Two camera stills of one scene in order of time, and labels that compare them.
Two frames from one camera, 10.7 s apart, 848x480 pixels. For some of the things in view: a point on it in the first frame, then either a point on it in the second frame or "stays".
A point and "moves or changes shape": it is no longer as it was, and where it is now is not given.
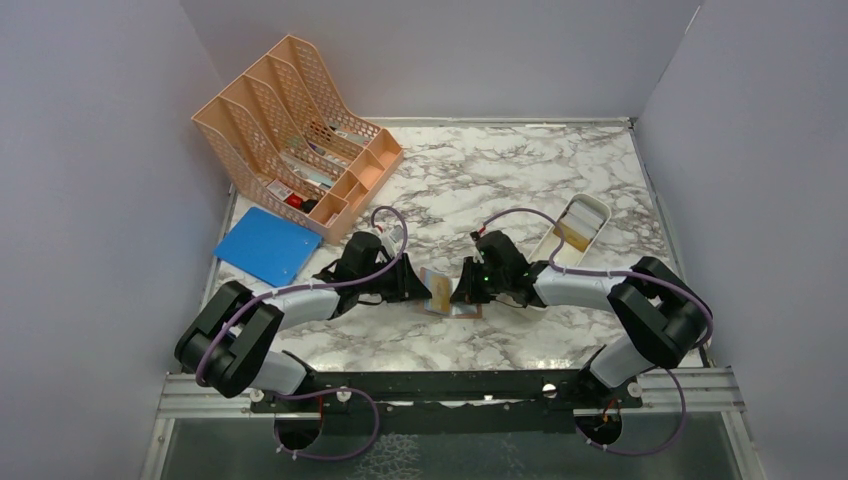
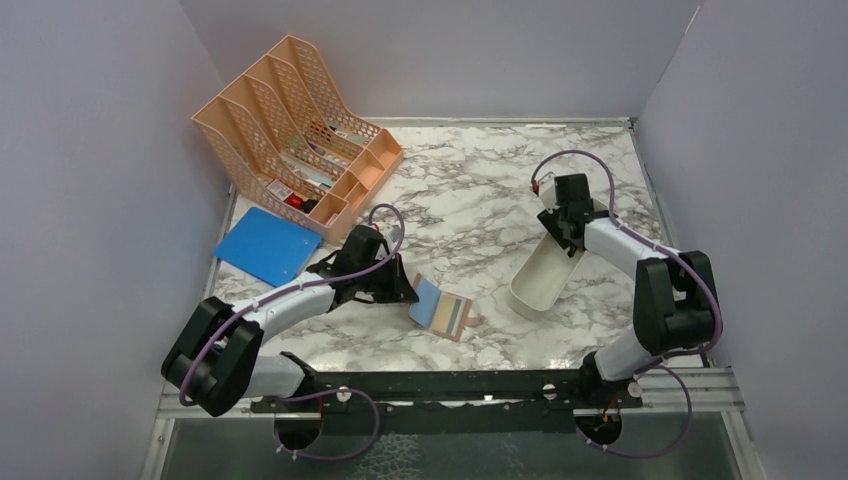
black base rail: [450, 404] stays
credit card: [439, 285] to [448, 315]
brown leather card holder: [457, 310] moves or changes shape
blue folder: [269, 246] stays
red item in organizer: [294, 201] stays
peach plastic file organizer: [293, 144] stays
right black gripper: [466, 291] to [549, 222]
